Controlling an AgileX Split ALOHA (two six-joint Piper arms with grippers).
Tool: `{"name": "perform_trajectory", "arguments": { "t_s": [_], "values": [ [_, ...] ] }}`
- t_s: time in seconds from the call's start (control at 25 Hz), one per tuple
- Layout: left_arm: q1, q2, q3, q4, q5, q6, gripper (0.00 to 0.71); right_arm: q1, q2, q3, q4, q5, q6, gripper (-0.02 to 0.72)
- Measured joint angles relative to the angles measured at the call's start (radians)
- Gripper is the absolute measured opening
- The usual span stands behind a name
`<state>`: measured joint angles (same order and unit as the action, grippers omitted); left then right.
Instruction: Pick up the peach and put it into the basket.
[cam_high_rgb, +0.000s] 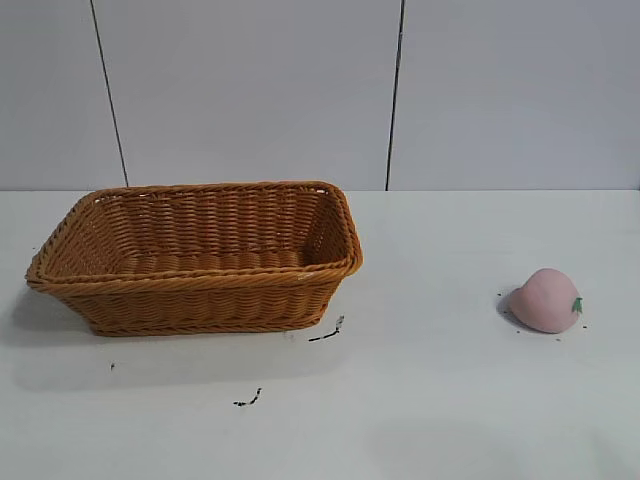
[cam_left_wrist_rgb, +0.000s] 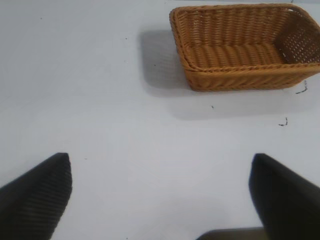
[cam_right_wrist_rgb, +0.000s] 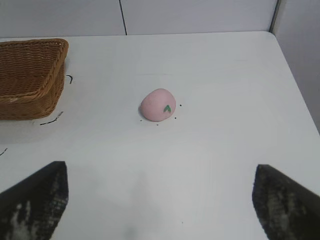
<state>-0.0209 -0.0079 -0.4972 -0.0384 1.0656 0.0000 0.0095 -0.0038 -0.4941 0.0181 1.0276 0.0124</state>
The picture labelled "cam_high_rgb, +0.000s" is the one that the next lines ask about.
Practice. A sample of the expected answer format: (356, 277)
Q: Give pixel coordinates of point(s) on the pink toy peach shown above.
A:
(542, 305)

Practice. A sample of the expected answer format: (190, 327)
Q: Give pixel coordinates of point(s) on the brown wicker rectangular basket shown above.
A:
(200, 300)

